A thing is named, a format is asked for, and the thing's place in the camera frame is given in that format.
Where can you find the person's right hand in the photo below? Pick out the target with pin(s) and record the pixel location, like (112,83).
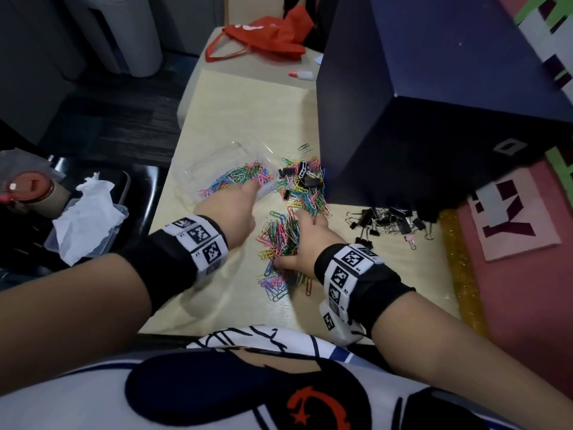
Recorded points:
(315,239)

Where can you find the person's left hand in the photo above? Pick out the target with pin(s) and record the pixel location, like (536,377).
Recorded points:
(230,214)

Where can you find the person's right thumb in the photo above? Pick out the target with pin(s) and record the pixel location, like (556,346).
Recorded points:
(288,261)

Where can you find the person's left fingers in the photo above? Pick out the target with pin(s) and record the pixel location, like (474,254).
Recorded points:
(259,191)

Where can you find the heap of colourful paper clips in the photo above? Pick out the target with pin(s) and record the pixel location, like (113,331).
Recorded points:
(280,237)
(304,196)

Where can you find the person's right forearm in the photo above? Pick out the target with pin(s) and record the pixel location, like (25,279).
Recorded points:
(465,353)

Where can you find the person's left forearm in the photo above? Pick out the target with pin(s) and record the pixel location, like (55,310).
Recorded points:
(67,317)

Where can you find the colourful paper clips in container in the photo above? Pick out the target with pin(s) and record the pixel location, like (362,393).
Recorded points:
(237,175)

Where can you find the black binder clips among paper clips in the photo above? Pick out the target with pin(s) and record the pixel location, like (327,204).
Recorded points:
(309,176)

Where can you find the clear plastic container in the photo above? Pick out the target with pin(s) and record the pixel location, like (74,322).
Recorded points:
(215,161)

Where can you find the silver paper clips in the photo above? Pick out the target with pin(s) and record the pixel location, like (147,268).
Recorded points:
(305,147)

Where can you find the black wristband with square markers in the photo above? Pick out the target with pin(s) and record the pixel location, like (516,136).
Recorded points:
(358,282)
(179,259)

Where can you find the pile of black binder clips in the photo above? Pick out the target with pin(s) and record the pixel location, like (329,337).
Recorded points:
(389,221)

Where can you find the pink binder clip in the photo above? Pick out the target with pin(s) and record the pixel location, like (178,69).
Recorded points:
(410,240)

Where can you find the white pink-capped glue stick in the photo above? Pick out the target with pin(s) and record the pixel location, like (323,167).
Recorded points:
(302,75)

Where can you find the black chair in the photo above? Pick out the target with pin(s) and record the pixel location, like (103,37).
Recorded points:
(134,196)

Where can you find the white paper sheet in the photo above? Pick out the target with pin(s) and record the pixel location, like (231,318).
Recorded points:
(318,59)

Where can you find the person's white printed shirt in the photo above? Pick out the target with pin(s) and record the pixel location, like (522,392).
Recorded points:
(215,389)

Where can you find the red fabric bag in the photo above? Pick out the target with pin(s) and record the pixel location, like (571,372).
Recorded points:
(273,35)

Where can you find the white crumpled tissue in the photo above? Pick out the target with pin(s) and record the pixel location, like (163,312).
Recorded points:
(87,219)

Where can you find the gold glitter strip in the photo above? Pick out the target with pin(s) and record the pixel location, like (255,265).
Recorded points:
(463,268)

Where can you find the dark blue box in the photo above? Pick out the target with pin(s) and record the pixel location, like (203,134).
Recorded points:
(425,107)

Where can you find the clear plastic tissue box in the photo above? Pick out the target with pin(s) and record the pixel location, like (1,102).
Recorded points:
(58,237)

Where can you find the white cylindrical bin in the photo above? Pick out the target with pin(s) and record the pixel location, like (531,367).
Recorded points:
(121,35)

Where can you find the paper cup with red lid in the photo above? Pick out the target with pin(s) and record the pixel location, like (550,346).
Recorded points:
(31,192)

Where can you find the pale card with dark letters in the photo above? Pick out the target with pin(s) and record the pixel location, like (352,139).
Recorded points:
(515,219)

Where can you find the pink floor mat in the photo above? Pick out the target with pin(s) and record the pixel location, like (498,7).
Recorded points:
(528,291)

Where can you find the grey cabinet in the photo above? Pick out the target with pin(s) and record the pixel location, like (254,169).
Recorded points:
(31,62)

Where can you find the green white patterned mat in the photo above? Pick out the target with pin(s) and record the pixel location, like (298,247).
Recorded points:
(553,35)

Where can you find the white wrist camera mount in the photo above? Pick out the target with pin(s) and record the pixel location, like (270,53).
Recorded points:
(340,329)

